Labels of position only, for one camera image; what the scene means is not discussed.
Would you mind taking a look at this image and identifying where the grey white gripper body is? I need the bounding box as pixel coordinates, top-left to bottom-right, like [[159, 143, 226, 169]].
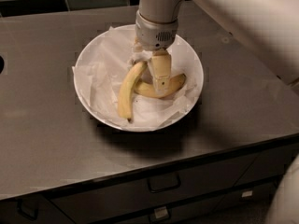
[[135, 11, 178, 51]]

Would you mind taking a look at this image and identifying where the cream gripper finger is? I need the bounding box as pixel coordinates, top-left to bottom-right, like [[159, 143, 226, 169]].
[[131, 38, 150, 64], [149, 49, 172, 95]]

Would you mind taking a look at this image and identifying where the long yellow banana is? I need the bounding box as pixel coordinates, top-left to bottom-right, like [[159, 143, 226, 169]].
[[118, 61, 148, 121]]

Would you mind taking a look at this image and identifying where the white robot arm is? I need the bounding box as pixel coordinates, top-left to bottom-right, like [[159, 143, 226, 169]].
[[135, 0, 299, 92]]

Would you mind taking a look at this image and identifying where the short yellow banana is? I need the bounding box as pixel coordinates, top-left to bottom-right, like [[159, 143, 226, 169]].
[[135, 74, 187, 99]]

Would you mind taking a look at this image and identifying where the large white bowl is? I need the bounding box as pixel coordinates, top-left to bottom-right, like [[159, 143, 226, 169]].
[[73, 23, 205, 133]]

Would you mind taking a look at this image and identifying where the white crumpled paper liner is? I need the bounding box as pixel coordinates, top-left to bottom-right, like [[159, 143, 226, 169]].
[[71, 26, 198, 130]]

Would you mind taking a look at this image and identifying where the dark right drawer front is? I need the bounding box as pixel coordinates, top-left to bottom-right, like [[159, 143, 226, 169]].
[[235, 143, 299, 186]]

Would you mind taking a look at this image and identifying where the dark drawer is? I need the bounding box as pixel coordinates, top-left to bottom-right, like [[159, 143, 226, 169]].
[[119, 178, 278, 224], [52, 154, 255, 224], [235, 143, 299, 186]]

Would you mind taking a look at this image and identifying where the dark upper drawer front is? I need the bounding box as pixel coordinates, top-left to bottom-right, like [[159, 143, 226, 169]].
[[52, 154, 255, 224]]

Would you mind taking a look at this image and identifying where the dark lower drawer front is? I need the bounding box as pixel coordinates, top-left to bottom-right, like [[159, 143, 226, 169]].
[[119, 178, 278, 224]]

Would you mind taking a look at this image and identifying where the black upper drawer handle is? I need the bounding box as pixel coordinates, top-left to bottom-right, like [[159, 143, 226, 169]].
[[147, 173, 181, 193]]

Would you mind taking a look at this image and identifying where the black left cabinet handle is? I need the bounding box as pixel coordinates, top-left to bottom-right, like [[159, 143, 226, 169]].
[[17, 199, 39, 221]]

